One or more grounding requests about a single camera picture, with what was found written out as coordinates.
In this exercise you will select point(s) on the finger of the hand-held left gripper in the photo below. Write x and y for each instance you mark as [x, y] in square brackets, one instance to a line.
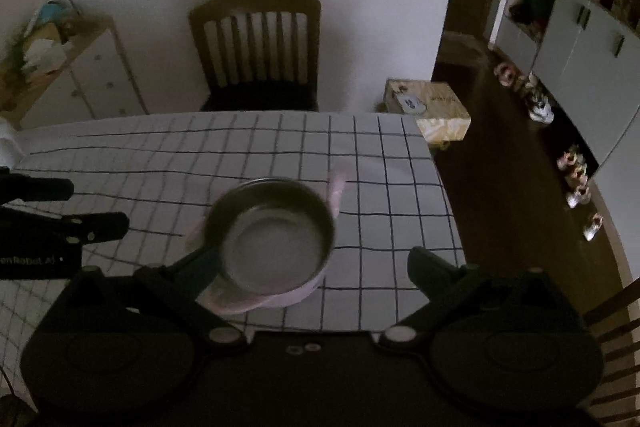
[95, 227]
[40, 188]

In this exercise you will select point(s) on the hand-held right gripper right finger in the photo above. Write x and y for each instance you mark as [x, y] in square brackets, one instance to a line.
[422, 264]

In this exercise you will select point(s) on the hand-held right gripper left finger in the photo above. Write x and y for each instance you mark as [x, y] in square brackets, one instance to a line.
[199, 271]

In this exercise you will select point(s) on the white plastic container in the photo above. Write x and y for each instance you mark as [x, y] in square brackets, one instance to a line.
[7, 139]

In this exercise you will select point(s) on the white black grid tablecloth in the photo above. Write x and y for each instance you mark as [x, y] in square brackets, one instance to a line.
[350, 187]

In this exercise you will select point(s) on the white drawer cabinet wooden top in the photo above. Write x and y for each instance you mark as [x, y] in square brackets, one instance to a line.
[95, 77]

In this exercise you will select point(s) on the pile of boxes and papers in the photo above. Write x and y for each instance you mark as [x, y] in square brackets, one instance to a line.
[40, 37]

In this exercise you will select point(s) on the patterned cardboard box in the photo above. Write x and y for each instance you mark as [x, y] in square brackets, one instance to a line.
[430, 107]

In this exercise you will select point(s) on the row of shoes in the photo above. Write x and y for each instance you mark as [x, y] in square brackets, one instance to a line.
[542, 107]

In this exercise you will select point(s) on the dark wooden slatted chair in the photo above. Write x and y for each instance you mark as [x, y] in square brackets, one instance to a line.
[260, 52]
[617, 342]

